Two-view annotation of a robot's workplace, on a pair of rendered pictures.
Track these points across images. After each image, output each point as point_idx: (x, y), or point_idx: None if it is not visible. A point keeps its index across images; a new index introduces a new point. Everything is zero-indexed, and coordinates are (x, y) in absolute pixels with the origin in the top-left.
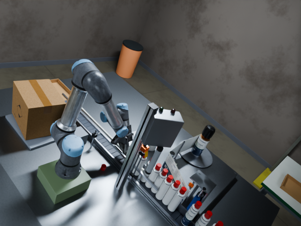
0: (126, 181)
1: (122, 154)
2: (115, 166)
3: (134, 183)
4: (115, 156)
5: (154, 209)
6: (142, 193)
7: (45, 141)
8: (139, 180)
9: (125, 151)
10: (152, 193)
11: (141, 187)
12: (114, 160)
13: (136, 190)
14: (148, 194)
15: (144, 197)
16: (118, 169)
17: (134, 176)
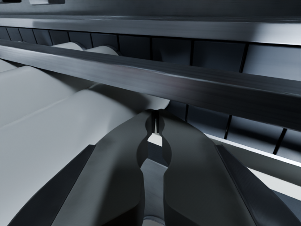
0: (100, 2)
1: (105, 62)
2: (210, 16)
3: (62, 16)
4: (246, 61)
5: (7, 14)
6: (32, 16)
7: None
8: (49, 45)
9: (126, 126)
10: (5, 37)
11: (22, 18)
12: (229, 19)
13: (58, 10)
14: (2, 20)
15: (36, 15)
16: (171, 16)
17: (66, 40)
